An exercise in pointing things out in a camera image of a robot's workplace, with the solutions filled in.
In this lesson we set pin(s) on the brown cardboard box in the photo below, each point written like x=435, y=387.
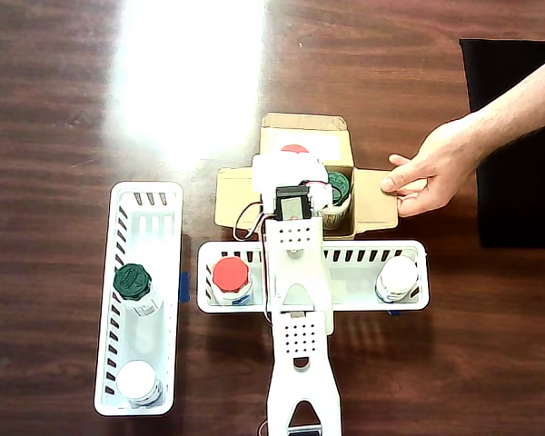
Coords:
x=236, y=200

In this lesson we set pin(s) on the white gripper with motor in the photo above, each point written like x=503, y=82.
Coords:
x=307, y=169

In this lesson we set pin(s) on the white plastic basket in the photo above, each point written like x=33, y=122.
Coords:
x=359, y=281
x=150, y=227

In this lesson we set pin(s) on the white cap clear bottle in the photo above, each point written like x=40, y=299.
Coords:
x=136, y=379
x=397, y=274

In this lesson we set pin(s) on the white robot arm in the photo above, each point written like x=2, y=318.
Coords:
x=300, y=363

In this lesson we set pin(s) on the red-capped white bottle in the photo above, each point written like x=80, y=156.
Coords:
x=229, y=274
x=294, y=149

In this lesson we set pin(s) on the green-capped white bottle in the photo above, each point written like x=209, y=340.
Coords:
x=131, y=280
x=340, y=184

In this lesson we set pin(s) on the person's bare hand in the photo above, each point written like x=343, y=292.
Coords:
x=436, y=168

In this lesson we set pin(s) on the hairy bare forearm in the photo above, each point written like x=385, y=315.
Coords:
x=522, y=104

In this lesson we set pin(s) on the black mat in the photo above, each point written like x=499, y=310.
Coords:
x=518, y=204

